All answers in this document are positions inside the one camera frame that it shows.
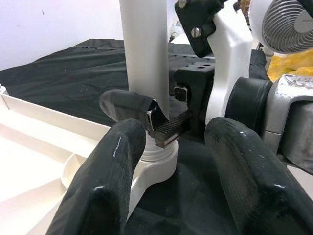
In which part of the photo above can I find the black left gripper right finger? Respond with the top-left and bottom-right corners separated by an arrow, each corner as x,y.
204,117 -> 313,235

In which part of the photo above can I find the white plastic children table top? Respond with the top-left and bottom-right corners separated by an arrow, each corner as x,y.
0,94 -> 178,235

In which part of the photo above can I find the black fabric table cover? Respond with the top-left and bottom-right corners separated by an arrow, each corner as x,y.
0,38 -> 269,235

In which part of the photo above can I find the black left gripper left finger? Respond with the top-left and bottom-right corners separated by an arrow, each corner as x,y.
46,117 -> 147,235

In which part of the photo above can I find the white standing fan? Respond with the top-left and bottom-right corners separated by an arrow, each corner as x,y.
248,0 -> 313,58

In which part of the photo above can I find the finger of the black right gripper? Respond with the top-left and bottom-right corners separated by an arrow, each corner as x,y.
99,89 -> 159,138

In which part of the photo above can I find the yellow plastic bag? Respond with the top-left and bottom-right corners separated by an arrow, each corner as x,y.
268,48 -> 313,83

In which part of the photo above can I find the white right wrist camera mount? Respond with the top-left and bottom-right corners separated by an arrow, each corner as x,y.
174,0 -> 253,126

